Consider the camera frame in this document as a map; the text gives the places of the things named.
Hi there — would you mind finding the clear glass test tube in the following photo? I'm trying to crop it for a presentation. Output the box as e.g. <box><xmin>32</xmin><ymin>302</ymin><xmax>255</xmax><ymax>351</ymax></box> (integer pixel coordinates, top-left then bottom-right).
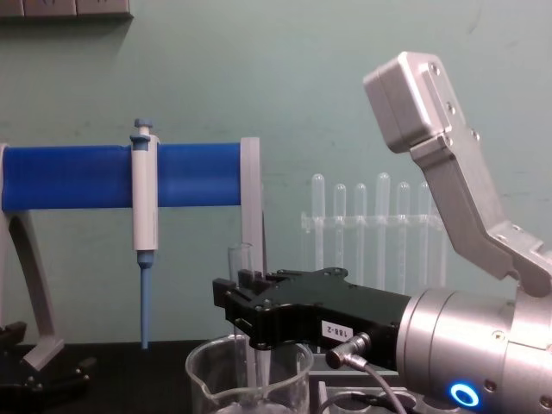
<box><xmin>226</xmin><ymin>241</ymin><xmax>273</xmax><ymax>392</ymax></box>

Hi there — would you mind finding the grey wall socket panel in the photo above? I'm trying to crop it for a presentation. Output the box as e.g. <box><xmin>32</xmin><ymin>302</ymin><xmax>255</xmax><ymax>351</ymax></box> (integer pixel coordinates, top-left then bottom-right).
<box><xmin>0</xmin><ymin>0</ymin><xmax>135</xmax><ymax>21</ymax></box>

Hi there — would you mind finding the thin dark cable silver plug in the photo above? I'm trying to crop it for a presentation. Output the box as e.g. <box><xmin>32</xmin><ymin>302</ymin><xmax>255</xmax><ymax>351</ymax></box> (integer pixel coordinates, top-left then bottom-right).
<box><xmin>326</xmin><ymin>331</ymin><xmax>434</xmax><ymax>414</ymax></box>

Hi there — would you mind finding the blue and grey pipette stand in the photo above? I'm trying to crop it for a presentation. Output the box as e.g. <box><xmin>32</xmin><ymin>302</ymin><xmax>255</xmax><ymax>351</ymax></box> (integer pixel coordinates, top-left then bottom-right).
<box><xmin>0</xmin><ymin>136</ymin><xmax>266</xmax><ymax>373</ymax></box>

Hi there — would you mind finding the clear plastic transfer pipette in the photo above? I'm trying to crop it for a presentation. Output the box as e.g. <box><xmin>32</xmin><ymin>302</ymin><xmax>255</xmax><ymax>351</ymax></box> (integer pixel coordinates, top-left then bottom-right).
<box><xmin>333</xmin><ymin>183</ymin><xmax>348</xmax><ymax>269</ymax></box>
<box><xmin>310</xmin><ymin>172</ymin><xmax>325</xmax><ymax>269</ymax></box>

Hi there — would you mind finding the clear glass beaker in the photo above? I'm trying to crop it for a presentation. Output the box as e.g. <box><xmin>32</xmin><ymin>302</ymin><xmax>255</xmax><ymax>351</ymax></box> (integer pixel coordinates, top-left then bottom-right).
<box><xmin>185</xmin><ymin>337</ymin><xmax>316</xmax><ymax>414</ymax></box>

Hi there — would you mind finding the clear acrylic dropper rack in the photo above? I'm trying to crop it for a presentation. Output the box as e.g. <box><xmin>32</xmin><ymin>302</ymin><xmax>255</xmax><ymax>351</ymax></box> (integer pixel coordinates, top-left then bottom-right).
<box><xmin>299</xmin><ymin>210</ymin><xmax>449</xmax><ymax>291</ymax></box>

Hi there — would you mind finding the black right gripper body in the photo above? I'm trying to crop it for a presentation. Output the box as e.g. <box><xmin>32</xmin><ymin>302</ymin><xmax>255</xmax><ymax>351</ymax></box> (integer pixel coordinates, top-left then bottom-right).
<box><xmin>257</xmin><ymin>267</ymin><xmax>411</xmax><ymax>372</ymax></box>

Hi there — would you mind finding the white and blue pipette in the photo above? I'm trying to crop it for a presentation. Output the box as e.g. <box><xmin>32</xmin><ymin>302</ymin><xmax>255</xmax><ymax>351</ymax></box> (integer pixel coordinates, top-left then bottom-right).
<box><xmin>129</xmin><ymin>117</ymin><xmax>162</xmax><ymax>350</ymax></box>

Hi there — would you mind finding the black table cloth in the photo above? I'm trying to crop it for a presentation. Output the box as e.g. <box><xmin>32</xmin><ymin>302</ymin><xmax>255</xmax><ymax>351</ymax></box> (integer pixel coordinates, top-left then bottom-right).
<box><xmin>0</xmin><ymin>339</ymin><xmax>242</xmax><ymax>414</ymax></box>

